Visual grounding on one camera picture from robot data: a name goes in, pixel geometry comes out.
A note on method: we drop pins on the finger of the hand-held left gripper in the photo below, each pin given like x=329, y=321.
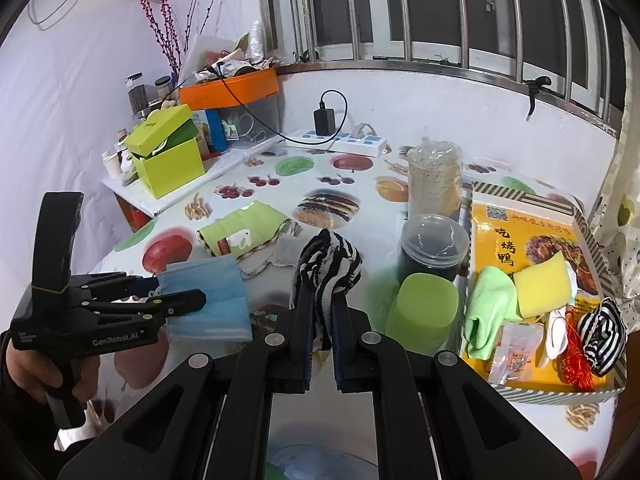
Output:
x=115, y=282
x=175, y=302

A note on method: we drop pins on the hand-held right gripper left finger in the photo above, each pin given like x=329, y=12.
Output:
x=300, y=350

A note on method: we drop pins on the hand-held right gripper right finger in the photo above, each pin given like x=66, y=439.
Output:
x=345, y=360

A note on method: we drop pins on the blue face mask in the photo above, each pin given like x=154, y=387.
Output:
x=215, y=300

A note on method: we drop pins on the black white striped sock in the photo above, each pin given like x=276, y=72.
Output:
x=602, y=335
x=325, y=260

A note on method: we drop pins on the clear plastic packet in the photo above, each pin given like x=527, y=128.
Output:
x=515, y=355

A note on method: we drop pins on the yellow cardboard tray striped rim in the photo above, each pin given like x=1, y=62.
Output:
x=487, y=240

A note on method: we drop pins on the yellow sponge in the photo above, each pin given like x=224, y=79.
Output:
x=542, y=285

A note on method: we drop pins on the red tassel knot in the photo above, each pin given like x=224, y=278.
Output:
x=575, y=365

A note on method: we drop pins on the person's left hand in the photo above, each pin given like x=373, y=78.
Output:
x=30, y=375

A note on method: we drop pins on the light green plastic cup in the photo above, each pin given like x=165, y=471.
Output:
x=420, y=310

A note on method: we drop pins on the white pill bottle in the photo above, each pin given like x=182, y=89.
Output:
x=112, y=165

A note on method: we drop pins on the lime green cloth pouch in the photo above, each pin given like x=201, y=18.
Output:
x=245, y=230

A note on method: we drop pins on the lime green cardboard box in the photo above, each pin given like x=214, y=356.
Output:
x=170, y=170

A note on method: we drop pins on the dark jar clear lid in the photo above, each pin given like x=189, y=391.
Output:
x=430, y=245

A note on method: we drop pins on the light green cloth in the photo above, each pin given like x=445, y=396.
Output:
x=487, y=310

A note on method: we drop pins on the fruit print tablecloth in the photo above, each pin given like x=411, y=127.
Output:
x=325, y=185

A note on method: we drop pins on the tall glass jar black lid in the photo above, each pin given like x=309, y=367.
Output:
x=135, y=95

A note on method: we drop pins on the blue carton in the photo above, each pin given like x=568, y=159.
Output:
x=216, y=132

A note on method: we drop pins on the small glass jar black lid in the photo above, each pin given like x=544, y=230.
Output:
x=162, y=88

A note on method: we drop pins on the white sock green trim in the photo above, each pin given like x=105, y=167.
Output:
x=555, y=332

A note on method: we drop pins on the white power strip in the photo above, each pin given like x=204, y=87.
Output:
x=360, y=144

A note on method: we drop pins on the clear storage box orange lid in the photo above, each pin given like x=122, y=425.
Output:
x=240, y=90

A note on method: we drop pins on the branches with pink buds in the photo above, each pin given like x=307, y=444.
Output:
x=172, y=55

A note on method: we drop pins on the white plug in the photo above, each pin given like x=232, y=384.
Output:
x=359, y=132

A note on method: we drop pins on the black charger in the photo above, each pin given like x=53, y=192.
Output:
x=324, y=120

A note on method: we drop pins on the pile of foil packets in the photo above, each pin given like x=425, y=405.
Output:
x=235, y=62

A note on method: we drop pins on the metal window grille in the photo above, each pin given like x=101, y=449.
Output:
x=450, y=70

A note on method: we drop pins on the white dotted curtain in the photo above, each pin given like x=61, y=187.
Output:
x=620, y=210

